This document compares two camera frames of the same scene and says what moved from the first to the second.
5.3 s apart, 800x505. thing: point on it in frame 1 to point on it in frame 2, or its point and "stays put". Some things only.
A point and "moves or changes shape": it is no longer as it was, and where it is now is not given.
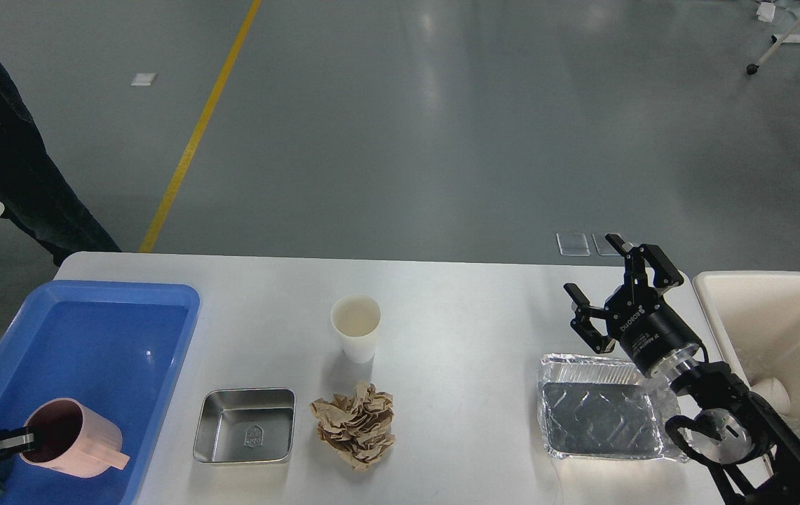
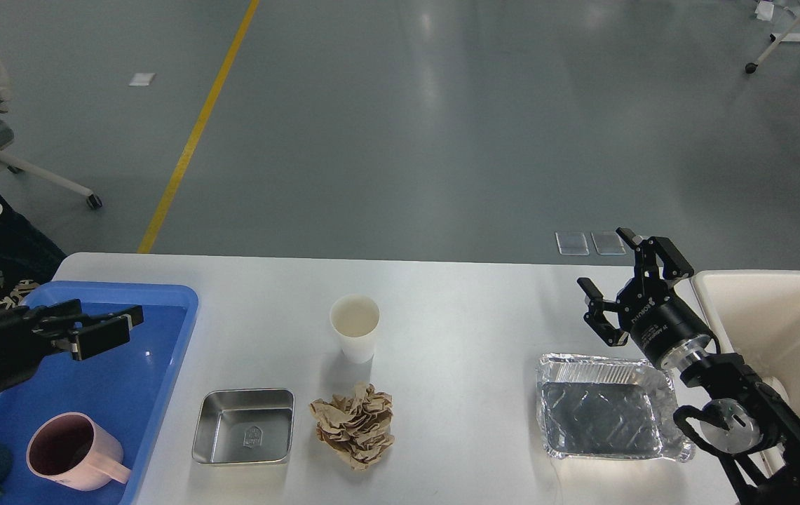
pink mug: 70,439 moves or changes shape
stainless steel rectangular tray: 245,425 stays put
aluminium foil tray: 599,407 stays put
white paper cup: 355,317 stays put
